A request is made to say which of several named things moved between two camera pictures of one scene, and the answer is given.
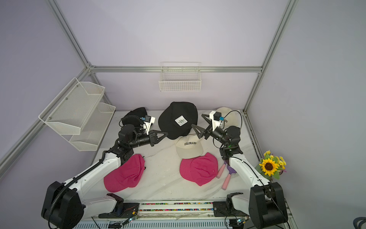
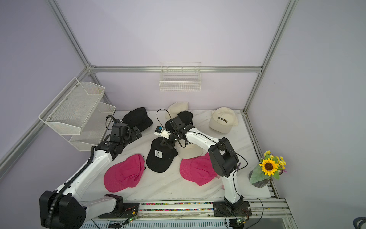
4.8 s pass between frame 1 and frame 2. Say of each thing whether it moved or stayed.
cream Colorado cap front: stayed
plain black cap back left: stayed
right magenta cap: stayed
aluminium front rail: stayed
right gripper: moved
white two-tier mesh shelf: stayed
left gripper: moved
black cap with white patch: moved
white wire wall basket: stayed
